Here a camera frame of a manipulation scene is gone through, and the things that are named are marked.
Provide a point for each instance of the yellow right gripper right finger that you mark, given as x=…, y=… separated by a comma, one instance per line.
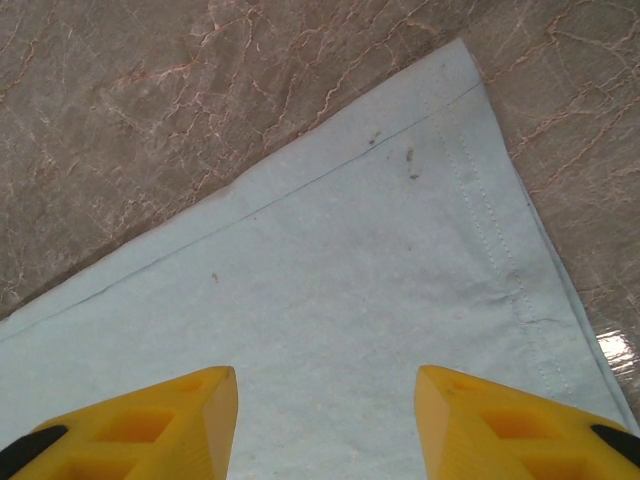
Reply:
x=500, y=430

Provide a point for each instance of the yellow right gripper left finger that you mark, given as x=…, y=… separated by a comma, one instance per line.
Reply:
x=150, y=430

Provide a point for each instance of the light blue t-shirt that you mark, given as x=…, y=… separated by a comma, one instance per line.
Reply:
x=325, y=275

